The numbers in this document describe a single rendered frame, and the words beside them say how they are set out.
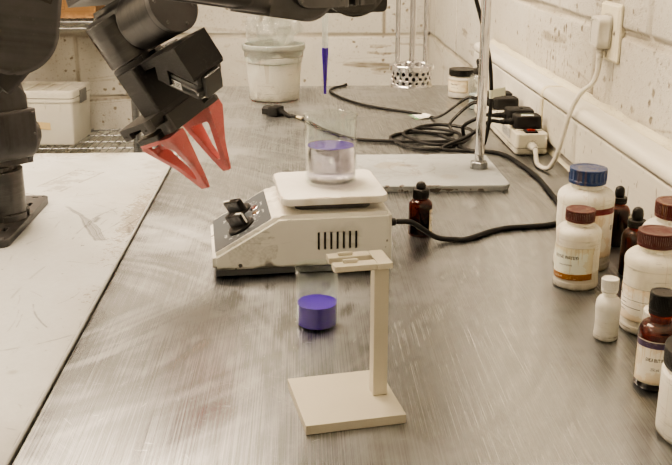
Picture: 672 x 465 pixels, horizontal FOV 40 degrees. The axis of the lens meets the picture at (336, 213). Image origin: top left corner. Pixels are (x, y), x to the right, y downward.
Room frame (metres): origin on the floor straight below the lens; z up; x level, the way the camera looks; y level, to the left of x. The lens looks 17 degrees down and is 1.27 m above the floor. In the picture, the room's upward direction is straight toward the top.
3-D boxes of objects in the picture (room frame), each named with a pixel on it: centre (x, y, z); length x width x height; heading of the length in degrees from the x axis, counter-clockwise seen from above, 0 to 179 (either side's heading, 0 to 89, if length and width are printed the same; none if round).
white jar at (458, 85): (2.11, -0.29, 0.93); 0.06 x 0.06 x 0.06
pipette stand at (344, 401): (0.67, -0.01, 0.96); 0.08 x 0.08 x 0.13; 13
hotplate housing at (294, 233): (1.03, 0.03, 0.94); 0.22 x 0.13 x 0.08; 99
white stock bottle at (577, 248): (0.94, -0.26, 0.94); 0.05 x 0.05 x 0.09
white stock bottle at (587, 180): (1.00, -0.28, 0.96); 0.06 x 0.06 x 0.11
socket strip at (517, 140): (1.73, -0.33, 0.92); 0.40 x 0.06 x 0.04; 2
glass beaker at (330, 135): (1.04, 0.01, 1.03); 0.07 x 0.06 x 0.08; 7
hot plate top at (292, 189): (1.03, 0.01, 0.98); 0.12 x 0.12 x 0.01; 8
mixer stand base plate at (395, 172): (1.40, -0.10, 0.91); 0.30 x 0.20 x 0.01; 92
